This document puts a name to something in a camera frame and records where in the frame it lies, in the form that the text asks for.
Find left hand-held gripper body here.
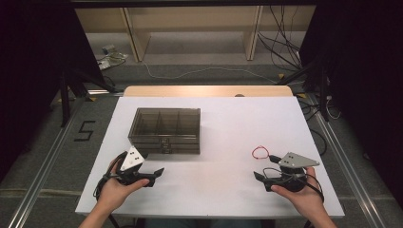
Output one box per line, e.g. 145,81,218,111
115,145,146,186

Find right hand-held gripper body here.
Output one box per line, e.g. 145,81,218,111
269,151,320,193

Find red string loop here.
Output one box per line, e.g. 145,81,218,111
251,145,270,161

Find smoky transparent drawer box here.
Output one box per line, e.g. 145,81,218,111
127,107,202,155

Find person's left hand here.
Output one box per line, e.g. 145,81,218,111
96,156,150,212

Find person's right hand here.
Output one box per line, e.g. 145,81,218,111
271,166,325,219

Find white foam board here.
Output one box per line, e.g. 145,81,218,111
75,96,346,219

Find black metal stand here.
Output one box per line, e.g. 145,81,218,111
58,66,118,127
277,55,331,123

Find wooden table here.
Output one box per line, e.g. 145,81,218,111
123,85,294,98

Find black curtain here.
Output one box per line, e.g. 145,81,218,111
298,0,403,200
0,0,106,184

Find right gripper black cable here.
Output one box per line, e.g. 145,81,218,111
261,166,326,228

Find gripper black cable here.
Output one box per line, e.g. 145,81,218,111
92,151,127,228
261,166,326,228

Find black floor cable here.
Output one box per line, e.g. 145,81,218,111
297,94,327,157

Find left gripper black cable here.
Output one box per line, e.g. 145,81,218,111
92,151,127,228

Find aluminium floor rail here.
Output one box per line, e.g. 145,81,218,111
305,94,387,228
7,89,125,228

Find coiled pale cable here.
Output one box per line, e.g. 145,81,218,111
96,51,129,70

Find bundle of black cables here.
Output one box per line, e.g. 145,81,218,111
257,5,302,72

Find white floor cable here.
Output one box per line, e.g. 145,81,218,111
141,60,279,85

